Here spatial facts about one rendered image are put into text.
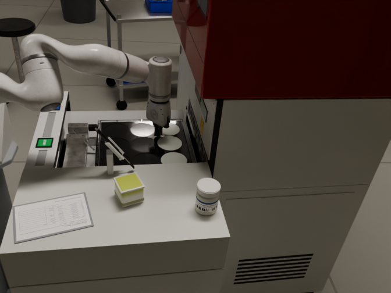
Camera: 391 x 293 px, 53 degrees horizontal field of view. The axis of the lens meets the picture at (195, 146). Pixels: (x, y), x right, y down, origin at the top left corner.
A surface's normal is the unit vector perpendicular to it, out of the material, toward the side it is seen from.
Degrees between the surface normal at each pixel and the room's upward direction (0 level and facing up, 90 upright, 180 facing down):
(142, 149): 0
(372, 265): 0
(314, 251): 90
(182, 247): 90
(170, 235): 0
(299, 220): 90
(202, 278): 90
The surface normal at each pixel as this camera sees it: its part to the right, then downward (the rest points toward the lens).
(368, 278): 0.08, -0.81
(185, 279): 0.16, 0.58
